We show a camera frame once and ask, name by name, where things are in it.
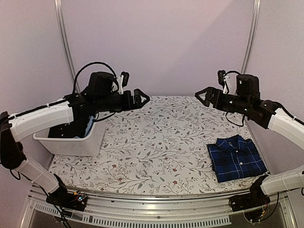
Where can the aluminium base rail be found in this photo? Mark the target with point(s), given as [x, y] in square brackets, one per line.
[162, 209]

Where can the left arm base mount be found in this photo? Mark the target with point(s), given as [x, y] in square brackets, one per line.
[62, 198]

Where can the aluminium frame post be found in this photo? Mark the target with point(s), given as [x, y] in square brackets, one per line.
[252, 35]
[64, 39]

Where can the blue plaid long sleeve shirt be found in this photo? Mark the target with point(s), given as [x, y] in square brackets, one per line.
[235, 158]

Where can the left aluminium frame post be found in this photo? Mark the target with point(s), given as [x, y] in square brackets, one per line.
[64, 39]

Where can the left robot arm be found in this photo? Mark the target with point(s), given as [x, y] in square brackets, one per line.
[66, 118]

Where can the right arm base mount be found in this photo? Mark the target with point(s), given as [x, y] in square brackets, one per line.
[254, 198]

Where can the right aluminium frame post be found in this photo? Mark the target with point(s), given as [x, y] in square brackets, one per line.
[252, 35]

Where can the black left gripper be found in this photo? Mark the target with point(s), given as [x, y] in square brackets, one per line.
[129, 103]

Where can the black shirt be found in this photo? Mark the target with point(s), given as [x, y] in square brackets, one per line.
[71, 130]

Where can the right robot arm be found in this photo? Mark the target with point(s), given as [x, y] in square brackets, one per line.
[268, 114]

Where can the floral patterned table cloth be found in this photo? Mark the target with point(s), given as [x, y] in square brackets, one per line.
[160, 149]

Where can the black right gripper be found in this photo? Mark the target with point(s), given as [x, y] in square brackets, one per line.
[211, 91]

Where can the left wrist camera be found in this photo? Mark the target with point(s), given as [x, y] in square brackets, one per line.
[122, 80]

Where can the light blue denim shirt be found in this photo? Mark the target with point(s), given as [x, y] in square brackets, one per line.
[89, 125]

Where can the white plastic bin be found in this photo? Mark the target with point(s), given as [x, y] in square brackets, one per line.
[87, 146]

